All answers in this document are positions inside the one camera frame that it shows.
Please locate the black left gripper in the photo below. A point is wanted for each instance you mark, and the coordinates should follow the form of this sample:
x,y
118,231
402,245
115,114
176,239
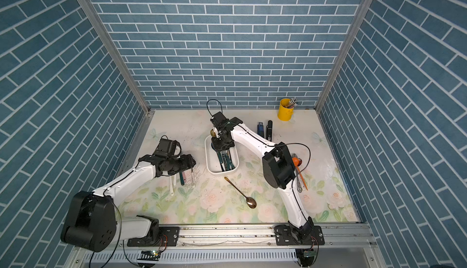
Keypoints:
x,y
186,164

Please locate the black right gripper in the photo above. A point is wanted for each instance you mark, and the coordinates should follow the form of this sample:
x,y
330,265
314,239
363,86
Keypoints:
x,y
216,146

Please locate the teal handled spoon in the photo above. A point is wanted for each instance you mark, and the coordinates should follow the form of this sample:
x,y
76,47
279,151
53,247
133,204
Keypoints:
x,y
227,160
232,165

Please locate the silver spoon marbled handle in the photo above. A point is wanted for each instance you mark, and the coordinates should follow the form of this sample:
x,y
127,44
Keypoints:
x,y
222,164

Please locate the silver spoon clear handle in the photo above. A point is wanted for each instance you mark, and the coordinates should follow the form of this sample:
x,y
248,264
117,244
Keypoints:
x,y
192,177
299,185

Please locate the orange plastic spoon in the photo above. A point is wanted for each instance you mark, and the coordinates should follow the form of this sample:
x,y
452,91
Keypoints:
x,y
297,163

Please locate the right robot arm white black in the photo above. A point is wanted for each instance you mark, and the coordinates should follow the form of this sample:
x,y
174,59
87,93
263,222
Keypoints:
x,y
279,169

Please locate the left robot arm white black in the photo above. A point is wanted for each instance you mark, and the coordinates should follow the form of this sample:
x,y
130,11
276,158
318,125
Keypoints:
x,y
94,221

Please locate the white plastic storage box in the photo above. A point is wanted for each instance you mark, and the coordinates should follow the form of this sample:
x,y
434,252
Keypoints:
x,y
212,162

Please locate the white plastic spoon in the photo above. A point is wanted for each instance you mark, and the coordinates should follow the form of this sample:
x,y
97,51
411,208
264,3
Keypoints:
x,y
172,183

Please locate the gold long spoon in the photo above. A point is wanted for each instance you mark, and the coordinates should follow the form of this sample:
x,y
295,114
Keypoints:
x,y
251,202

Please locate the blue stapler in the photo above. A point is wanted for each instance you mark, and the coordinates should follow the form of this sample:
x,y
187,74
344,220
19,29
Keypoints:
x,y
260,129

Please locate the black stapler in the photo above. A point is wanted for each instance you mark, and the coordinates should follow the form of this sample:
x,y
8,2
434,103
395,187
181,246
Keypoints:
x,y
269,130

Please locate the yellow pen cup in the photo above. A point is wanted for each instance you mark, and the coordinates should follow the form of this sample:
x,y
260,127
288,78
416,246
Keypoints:
x,y
284,114

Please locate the pens in cup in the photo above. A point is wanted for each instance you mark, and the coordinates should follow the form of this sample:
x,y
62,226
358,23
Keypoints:
x,y
291,104

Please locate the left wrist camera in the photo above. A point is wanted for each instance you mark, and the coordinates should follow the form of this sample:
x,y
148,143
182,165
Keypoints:
x,y
168,148

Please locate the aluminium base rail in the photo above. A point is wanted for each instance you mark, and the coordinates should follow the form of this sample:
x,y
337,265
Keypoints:
x,y
337,235

